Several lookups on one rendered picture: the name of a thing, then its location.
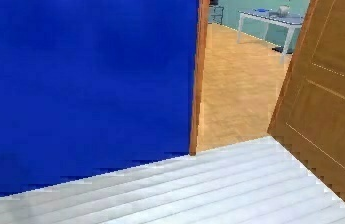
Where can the dark grey shelf unit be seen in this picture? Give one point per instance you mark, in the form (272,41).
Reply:
(215,14)

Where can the blue flat dish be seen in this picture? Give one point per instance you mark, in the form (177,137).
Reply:
(262,10)

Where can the white table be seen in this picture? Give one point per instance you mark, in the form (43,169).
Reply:
(280,20)

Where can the grey round vase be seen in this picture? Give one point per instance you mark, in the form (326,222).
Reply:
(283,10)

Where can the brown wooden room door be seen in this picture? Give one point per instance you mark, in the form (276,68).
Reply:
(326,100)

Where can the brown wooden door frame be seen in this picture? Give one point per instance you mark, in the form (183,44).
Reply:
(198,76)

